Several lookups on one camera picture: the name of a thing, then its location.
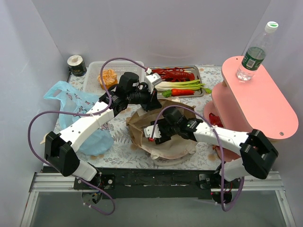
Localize white plastic perforated basket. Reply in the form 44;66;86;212
83;61;145;96

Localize clear plastic bottle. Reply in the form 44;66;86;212
236;21;279;81

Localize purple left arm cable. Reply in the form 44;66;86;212
27;56;152;216

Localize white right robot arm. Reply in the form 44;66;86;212
144;105;278;188

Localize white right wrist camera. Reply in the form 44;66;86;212
143;124;161;141

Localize toy fried bread piece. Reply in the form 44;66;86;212
98;69;118;90

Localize orange toy carrot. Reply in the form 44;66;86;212
162;89;195;98

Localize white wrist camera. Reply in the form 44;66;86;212
144;73;162;94
143;124;161;141

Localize red toy lobster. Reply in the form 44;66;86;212
152;68;195;82

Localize aluminium frame rail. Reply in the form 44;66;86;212
21;171;296;227

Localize floral patterned table mat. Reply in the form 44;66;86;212
54;75;239;170

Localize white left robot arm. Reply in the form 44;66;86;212
45;72;162;189

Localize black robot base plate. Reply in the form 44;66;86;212
99;168;221;200

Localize red snack packet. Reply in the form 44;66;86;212
209;113;224;151

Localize brown paper bag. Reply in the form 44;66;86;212
126;98;197;165

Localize pink two-tier shelf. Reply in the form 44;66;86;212
203;56;299;161

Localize light blue plastic grocery bag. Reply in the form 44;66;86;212
44;81;114;156

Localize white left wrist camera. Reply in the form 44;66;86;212
144;73;162;94

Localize green toy vegetable stalks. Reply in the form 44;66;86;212
155;80;212;94

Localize stainless steel tray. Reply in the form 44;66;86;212
151;66;206;97

